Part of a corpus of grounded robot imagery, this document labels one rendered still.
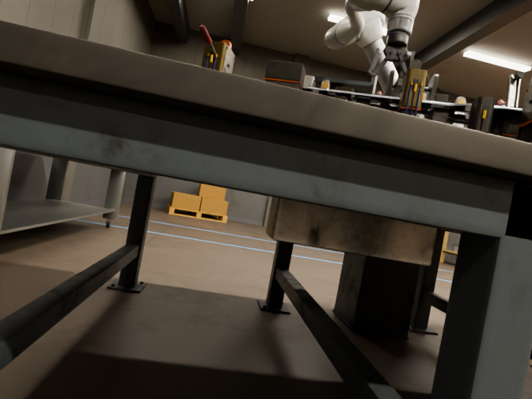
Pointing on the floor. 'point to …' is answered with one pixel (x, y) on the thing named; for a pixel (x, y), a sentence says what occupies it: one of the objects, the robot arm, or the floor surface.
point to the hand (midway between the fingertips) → (388, 90)
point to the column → (376, 295)
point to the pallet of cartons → (200, 203)
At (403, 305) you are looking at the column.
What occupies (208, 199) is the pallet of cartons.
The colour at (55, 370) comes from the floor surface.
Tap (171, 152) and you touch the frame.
